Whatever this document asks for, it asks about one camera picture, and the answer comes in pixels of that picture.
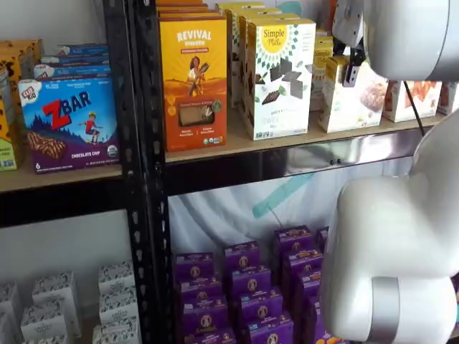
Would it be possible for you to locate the white box with orange picture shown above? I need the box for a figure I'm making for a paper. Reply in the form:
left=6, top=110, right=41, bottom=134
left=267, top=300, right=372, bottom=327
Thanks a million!
left=381, top=80, right=443, bottom=123
left=436, top=81, right=459, bottom=117

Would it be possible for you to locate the purple Annie's box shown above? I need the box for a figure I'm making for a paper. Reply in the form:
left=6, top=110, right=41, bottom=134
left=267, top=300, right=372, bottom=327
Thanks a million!
left=280, top=248, right=324, bottom=284
left=303, top=296, right=328, bottom=344
left=178, top=277, right=222, bottom=306
left=223, top=241, right=262, bottom=274
left=228, top=266, right=273, bottom=299
left=273, top=224, right=313, bottom=255
left=315, top=226, right=330, bottom=252
left=181, top=296, right=230, bottom=337
left=194, top=327, right=238, bottom=344
left=293, top=269, right=323, bottom=309
left=237, top=287, right=285, bottom=324
left=246, top=310, right=295, bottom=344
left=174, top=252, right=215, bottom=285

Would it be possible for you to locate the yellow green snack box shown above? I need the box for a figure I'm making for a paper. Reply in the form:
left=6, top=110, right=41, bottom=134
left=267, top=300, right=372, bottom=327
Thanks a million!
left=0, top=68, right=24, bottom=173

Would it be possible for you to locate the thin black cable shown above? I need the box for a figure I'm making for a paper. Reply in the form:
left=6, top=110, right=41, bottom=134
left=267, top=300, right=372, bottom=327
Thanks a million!
left=402, top=80, right=427, bottom=136

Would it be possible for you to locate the white black-patterned box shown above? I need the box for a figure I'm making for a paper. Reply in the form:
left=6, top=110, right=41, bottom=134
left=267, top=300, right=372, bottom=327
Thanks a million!
left=99, top=287, right=140, bottom=324
left=98, top=261, right=136, bottom=295
left=92, top=316, right=142, bottom=344
left=22, top=334, right=70, bottom=344
left=31, top=271, right=82, bottom=338
left=0, top=282, right=23, bottom=342
left=20, top=303, right=70, bottom=340

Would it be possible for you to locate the orange Revival cracker box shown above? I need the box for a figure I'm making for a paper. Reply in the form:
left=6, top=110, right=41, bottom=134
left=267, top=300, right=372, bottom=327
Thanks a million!
left=158, top=17, right=228, bottom=153
left=156, top=9, right=225, bottom=22

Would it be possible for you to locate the blue purple ZBAR box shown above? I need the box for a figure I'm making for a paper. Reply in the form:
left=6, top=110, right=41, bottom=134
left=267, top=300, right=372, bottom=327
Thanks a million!
left=58, top=43, right=109, bottom=57
left=39, top=54, right=110, bottom=67
left=18, top=76, right=120, bottom=176
left=33, top=63, right=112, bottom=81

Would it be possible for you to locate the black metal shelf unit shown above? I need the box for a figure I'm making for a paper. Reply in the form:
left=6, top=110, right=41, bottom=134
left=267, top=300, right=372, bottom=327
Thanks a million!
left=131, top=0, right=445, bottom=344
left=0, top=0, right=146, bottom=344

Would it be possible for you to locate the white Sweet Thins box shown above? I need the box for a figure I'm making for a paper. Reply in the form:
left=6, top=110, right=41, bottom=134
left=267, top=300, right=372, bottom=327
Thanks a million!
left=214, top=1, right=266, bottom=11
left=224, top=6, right=283, bottom=109
left=245, top=17, right=318, bottom=142
left=237, top=12, right=301, bottom=121

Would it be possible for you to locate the small white yellow-label box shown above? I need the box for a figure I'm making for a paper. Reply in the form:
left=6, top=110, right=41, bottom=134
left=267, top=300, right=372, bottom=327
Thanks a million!
left=318, top=54, right=389, bottom=134
left=309, top=35, right=335, bottom=113

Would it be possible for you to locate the brown chocolate chip box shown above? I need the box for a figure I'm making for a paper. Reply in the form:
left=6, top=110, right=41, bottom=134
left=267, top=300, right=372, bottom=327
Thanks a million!
left=0, top=39, right=45, bottom=115

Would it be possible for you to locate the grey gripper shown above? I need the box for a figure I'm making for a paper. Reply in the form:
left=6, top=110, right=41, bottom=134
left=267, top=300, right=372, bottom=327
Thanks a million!
left=331, top=0, right=367, bottom=89

